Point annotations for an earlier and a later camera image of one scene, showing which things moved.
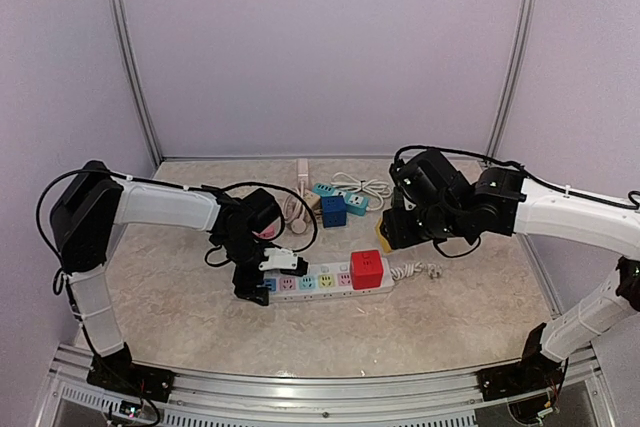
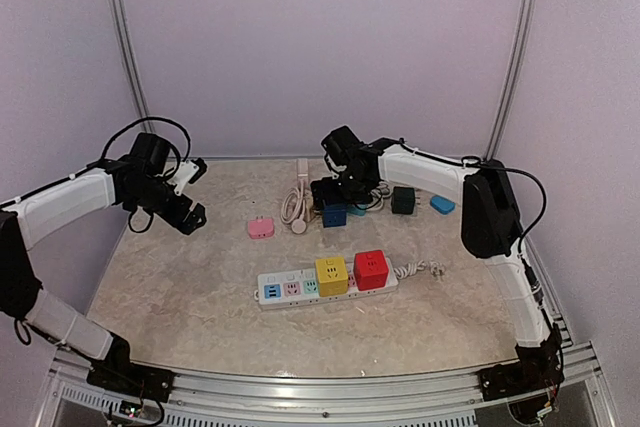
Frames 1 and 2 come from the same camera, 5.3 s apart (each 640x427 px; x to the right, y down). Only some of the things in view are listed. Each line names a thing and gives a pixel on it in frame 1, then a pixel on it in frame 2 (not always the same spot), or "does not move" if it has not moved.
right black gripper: x=399 y=233 to x=332 y=196
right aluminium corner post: x=518 y=70 does not move
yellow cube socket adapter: x=385 y=244 to x=332 y=275
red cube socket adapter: x=366 y=269 does not move
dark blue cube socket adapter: x=334 y=211 does not move
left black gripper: x=241 y=280 to x=189 y=223
